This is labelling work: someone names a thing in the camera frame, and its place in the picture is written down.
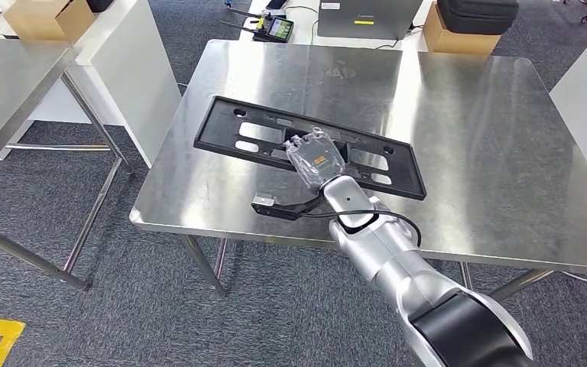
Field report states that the black plastic plate part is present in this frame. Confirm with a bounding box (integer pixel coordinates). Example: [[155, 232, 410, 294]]
[[193, 96, 428, 201]]

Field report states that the black zippered carry case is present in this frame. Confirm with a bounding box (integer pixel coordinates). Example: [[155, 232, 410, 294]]
[[436, 0, 520, 37]]

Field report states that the brown cardboard box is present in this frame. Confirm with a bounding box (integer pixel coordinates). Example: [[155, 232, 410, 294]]
[[3, 0, 96, 43], [422, 2, 502, 56]]

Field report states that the grey closed laptop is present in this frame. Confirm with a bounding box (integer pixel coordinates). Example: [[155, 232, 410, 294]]
[[317, 0, 425, 41]]

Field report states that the black controller with screen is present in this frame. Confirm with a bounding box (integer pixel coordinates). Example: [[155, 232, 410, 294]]
[[219, 7, 295, 44]]

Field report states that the white desk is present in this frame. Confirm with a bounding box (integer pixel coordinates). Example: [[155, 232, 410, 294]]
[[238, 0, 436, 53]]

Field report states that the stainless steel workbench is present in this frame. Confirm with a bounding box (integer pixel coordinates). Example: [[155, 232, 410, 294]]
[[0, 37, 135, 292], [129, 39, 587, 297]]

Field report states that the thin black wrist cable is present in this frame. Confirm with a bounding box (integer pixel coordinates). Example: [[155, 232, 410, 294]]
[[300, 209, 423, 248]]

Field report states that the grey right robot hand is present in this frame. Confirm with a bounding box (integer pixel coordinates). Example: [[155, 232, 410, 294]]
[[282, 126, 348, 193]]

